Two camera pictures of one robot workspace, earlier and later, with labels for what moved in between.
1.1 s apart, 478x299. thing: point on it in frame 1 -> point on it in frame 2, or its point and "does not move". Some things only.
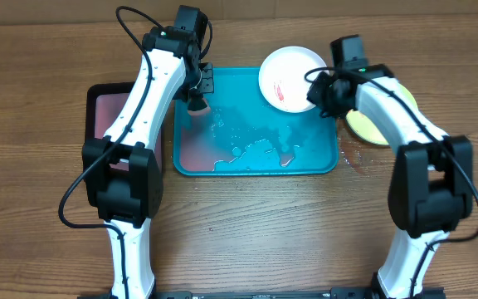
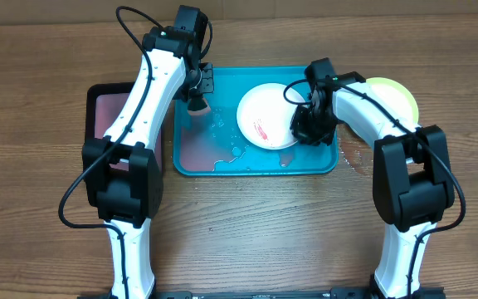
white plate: x=282 y=77 -> x=264 y=116
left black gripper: x=208 y=87 does not move
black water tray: x=104 y=100 does not move
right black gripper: x=319 y=98 -> x=306 y=135
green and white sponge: x=197 y=106 does not move
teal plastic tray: x=243 y=134 does not move
